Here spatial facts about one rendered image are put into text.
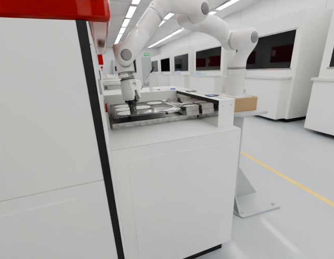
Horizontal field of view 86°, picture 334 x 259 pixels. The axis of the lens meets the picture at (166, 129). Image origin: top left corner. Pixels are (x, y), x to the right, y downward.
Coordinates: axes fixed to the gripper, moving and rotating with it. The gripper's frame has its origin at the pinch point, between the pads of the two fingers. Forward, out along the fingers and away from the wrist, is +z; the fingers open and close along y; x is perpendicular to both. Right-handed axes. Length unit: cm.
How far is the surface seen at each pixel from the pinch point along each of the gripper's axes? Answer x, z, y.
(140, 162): 12.9, 20.3, -17.2
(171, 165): 0.7, 25.7, -22.8
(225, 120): -30.6, 11.8, -34.1
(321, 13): -391, -97, -41
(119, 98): -14.1, -6.0, 34.8
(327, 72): -335, 2, -56
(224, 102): -29.5, 2.2, -34.9
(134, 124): -2.1, 8.1, 4.3
